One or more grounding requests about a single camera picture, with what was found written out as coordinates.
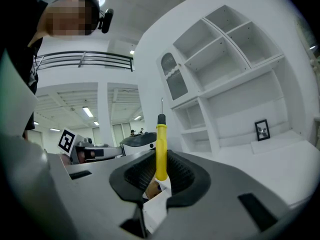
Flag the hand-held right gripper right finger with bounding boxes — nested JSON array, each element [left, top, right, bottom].
[[152, 149, 292, 240]]

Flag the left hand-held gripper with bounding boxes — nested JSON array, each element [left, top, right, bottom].
[[57, 128, 124, 165]]

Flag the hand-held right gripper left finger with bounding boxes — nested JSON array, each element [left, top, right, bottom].
[[3, 133, 158, 240]]

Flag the yellow screwdriver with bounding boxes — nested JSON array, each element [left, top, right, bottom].
[[155, 97, 169, 183]]

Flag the person's left hand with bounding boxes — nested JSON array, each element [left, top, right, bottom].
[[76, 150, 96, 163]]

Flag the white black-trimmed machine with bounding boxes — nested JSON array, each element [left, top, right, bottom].
[[119, 131, 159, 157]]

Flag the white desk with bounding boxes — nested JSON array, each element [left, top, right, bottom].
[[217, 130, 320, 207]]

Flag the black metal railing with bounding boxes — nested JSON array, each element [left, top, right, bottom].
[[33, 50, 135, 72]]

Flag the white shelf unit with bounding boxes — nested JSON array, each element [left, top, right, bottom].
[[156, 4, 293, 157]]

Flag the person's head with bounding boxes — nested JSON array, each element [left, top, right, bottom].
[[27, 0, 101, 47]]

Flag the black picture frame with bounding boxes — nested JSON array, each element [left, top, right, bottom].
[[254, 119, 271, 142]]

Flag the black head-worn camera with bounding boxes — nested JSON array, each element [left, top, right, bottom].
[[97, 8, 115, 34]]

